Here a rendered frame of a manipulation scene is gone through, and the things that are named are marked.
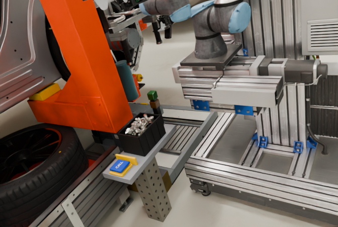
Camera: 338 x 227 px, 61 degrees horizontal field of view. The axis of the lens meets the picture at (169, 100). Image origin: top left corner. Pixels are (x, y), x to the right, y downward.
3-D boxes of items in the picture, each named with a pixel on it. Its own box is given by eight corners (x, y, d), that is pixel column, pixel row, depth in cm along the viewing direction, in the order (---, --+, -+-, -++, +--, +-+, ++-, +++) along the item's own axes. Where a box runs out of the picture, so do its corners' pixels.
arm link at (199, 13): (205, 27, 138) (200, -1, 132) (228, 28, 129) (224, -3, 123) (188, 36, 132) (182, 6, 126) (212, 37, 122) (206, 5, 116)
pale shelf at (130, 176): (151, 126, 168) (150, 122, 166) (176, 129, 158) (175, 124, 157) (103, 177, 137) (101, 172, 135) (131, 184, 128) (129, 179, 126)
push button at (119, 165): (119, 162, 138) (118, 158, 137) (131, 164, 134) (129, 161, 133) (110, 172, 133) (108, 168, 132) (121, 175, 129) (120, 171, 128)
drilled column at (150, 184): (157, 204, 170) (137, 147, 152) (171, 208, 165) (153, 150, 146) (148, 217, 163) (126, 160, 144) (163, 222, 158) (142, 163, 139)
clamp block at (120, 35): (115, 39, 171) (112, 29, 168) (127, 38, 166) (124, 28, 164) (110, 42, 167) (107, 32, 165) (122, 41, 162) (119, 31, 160)
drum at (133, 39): (119, 46, 202) (112, 26, 196) (143, 45, 191) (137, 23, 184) (106, 54, 192) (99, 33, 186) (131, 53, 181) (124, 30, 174)
